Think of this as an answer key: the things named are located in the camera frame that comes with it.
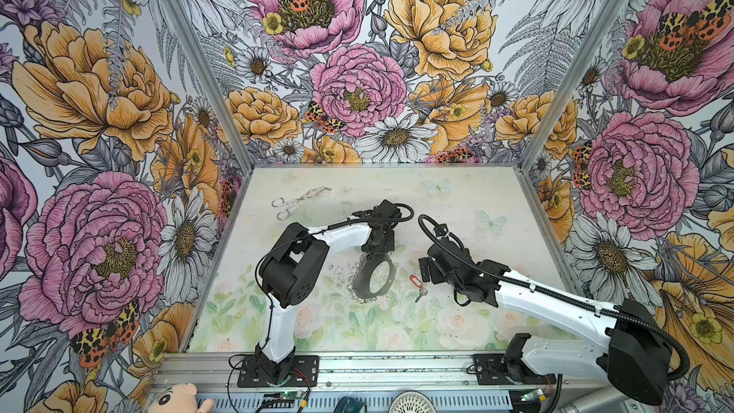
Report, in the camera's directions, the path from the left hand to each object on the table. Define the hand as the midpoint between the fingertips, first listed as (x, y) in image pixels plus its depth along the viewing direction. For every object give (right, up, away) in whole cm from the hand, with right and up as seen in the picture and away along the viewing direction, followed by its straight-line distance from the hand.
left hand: (382, 252), depth 95 cm
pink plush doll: (-46, -26, -30) cm, 61 cm away
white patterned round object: (+7, -30, -27) cm, 40 cm away
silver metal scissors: (-36, +12, +11) cm, 40 cm away
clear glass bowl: (-23, +12, +13) cm, 29 cm away
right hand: (+16, -2, -12) cm, 20 cm away
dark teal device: (-8, -26, -32) cm, 42 cm away
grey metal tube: (+49, -28, -28) cm, 63 cm away
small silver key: (+12, -11, -6) cm, 17 cm away
